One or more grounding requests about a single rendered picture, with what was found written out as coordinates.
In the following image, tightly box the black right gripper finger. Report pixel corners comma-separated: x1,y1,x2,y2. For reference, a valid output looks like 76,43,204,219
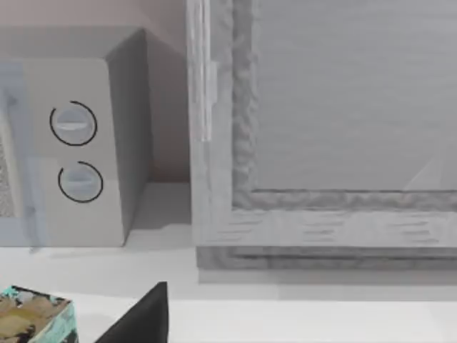
94,281,169,343

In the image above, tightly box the teal and brown box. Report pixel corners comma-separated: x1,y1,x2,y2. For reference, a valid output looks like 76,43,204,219
0,284,80,343

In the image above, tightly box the pale round microwave knob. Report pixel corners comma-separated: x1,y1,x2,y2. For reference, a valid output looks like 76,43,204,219
49,100,99,146
57,160,104,204

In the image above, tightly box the grey cabinet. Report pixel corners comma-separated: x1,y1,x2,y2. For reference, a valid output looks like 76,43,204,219
185,0,457,284

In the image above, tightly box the pale microwave oven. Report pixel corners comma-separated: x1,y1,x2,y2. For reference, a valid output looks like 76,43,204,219
0,26,190,248

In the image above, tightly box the grey cabinet door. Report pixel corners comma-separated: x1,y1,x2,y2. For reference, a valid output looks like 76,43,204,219
231,0,457,212

